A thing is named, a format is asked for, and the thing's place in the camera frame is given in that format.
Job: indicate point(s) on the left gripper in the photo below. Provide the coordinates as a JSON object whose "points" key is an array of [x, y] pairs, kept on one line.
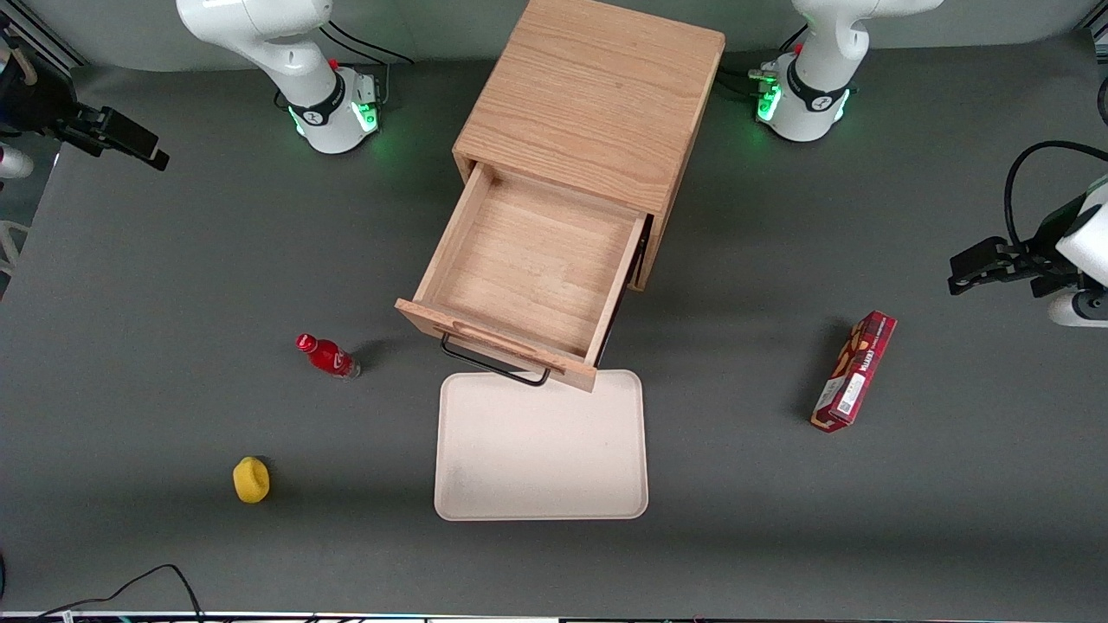
{"points": [[1041, 257]]}

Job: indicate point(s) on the yellow lemon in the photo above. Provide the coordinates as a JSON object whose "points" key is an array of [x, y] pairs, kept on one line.
{"points": [[251, 480]]}

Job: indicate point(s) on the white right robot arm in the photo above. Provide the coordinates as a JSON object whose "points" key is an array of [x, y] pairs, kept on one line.
{"points": [[286, 52]]}

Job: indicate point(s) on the red plastic bottle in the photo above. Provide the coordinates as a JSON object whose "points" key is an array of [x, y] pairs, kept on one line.
{"points": [[329, 356]]}

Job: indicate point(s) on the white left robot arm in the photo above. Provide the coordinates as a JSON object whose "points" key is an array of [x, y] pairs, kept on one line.
{"points": [[818, 61]]}

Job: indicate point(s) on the beige rectangular tray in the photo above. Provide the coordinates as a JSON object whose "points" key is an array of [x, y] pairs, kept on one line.
{"points": [[541, 450]]}

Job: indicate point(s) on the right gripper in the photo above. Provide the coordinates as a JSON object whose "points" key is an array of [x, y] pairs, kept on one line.
{"points": [[35, 102]]}

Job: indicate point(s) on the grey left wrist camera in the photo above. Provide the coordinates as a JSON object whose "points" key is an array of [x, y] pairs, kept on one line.
{"points": [[1078, 310]]}

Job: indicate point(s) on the wooden drawer cabinet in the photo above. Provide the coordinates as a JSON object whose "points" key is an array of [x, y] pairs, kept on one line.
{"points": [[597, 95]]}

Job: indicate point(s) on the aluminium frame rail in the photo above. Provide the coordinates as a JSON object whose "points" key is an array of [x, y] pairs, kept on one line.
{"points": [[48, 48]]}

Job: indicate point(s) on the red cookie box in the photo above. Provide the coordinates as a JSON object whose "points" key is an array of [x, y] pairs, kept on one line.
{"points": [[855, 372]]}

